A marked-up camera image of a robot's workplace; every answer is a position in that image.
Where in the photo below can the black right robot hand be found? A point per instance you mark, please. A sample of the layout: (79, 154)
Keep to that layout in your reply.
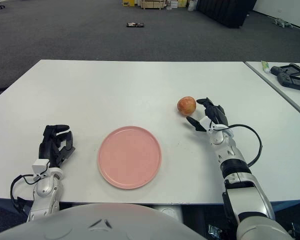
(217, 113)

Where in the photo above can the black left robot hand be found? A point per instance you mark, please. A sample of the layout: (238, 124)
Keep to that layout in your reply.
(46, 150)

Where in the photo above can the red apple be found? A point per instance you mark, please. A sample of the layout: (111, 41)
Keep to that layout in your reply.
(187, 106)

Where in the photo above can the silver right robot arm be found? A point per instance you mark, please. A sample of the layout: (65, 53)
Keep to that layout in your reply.
(247, 190)

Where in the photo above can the pink round plate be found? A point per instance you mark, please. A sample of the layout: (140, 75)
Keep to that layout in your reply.
(129, 157)

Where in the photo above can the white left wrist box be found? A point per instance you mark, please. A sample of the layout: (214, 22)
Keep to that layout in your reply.
(40, 167)

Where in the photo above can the green white tube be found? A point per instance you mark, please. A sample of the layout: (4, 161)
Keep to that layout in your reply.
(265, 66)

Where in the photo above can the black framed handheld controller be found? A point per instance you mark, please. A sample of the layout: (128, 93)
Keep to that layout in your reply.
(275, 70)

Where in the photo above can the white side table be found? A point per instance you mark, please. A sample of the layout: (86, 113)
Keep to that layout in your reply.
(290, 105)

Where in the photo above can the grey handheld controller with screen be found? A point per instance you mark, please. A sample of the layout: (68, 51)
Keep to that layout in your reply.
(283, 80)

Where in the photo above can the grey robot torso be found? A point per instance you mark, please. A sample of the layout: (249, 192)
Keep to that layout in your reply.
(102, 220)

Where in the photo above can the black curtain partition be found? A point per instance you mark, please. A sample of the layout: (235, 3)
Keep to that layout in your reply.
(226, 12)

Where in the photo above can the white plastic bag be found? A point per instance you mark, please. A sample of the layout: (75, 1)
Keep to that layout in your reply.
(192, 6)

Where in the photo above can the grey robot dog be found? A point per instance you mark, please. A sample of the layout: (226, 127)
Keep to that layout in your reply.
(282, 23)

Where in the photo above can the stack of yellow boxes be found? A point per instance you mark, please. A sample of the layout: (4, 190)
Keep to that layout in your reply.
(182, 3)

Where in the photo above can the stack of white boxes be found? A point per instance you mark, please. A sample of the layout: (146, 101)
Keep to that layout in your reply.
(172, 4)

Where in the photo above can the black flat tray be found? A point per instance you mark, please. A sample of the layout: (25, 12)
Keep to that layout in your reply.
(135, 25)

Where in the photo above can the wooden pallet crate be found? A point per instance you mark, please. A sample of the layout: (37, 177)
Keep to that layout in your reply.
(152, 5)

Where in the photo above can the yellow cardboard box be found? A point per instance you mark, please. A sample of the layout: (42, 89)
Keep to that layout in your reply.
(128, 2)

